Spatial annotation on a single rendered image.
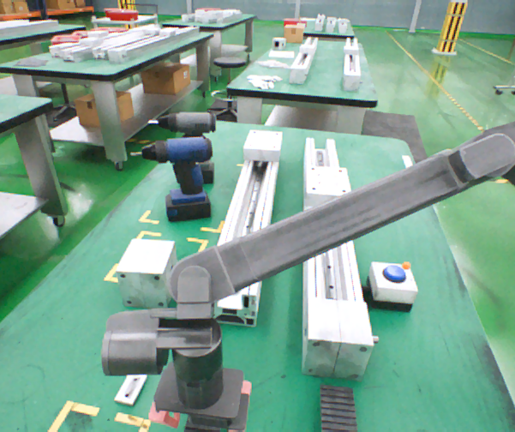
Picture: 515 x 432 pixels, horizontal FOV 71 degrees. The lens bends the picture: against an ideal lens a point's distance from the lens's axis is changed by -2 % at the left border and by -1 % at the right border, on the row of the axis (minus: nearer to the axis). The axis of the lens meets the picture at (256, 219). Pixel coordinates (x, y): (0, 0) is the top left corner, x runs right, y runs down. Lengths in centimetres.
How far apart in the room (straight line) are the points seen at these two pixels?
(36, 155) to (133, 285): 168
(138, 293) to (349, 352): 40
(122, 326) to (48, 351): 34
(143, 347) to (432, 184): 38
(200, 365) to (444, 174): 36
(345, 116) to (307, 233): 200
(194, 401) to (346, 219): 28
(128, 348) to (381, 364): 45
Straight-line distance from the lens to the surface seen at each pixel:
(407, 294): 78
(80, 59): 328
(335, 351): 62
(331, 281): 75
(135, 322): 43
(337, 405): 61
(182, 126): 112
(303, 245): 42
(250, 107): 244
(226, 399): 50
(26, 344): 79
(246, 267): 40
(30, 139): 231
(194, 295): 39
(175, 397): 50
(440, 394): 72
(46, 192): 244
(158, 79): 443
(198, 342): 41
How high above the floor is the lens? 133
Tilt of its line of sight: 34 degrees down
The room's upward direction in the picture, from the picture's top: 2 degrees clockwise
